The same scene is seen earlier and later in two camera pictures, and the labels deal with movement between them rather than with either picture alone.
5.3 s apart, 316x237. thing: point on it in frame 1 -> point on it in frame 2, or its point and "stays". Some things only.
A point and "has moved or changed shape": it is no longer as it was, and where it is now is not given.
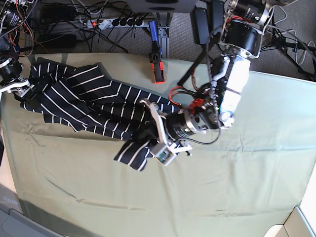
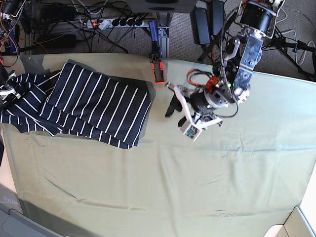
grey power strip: x=114 y=22 stays
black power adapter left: x=201 y=25 stays
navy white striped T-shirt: x=86 y=99 has moved or changed shape
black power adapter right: x=217 y=16 stays
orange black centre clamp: x=155 y=55 stays
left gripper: x=149 y=131 -> x=199 y=104
